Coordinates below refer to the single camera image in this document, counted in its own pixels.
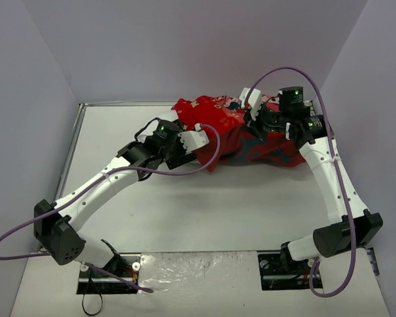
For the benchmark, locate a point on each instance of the metal table edge rail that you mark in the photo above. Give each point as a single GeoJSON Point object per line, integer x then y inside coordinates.
{"type": "Point", "coordinates": [71, 150]}

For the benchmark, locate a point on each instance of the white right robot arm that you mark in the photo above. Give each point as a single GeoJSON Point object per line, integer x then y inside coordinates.
{"type": "Point", "coordinates": [348, 215]}

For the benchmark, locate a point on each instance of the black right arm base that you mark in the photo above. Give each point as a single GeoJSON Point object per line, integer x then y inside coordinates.
{"type": "Point", "coordinates": [275, 276]}

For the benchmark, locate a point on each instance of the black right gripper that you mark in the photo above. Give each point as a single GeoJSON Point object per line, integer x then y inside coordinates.
{"type": "Point", "coordinates": [255, 122]}

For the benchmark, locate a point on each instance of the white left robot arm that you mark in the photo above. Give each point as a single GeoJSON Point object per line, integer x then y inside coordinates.
{"type": "Point", "coordinates": [57, 225]}

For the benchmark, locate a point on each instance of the red printed pillowcase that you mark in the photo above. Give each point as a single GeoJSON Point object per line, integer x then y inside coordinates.
{"type": "Point", "coordinates": [238, 146]}

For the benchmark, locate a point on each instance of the white pillow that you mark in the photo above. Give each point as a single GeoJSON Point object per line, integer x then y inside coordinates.
{"type": "Point", "coordinates": [166, 119]}

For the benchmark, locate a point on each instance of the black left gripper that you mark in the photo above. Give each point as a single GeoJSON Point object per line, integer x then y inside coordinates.
{"type": "Point", "coordinates": [181, 158]}

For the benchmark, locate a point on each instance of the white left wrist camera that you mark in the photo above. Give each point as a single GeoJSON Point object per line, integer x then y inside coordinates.
{"type": "Point", "coordinates": [193, 140]}

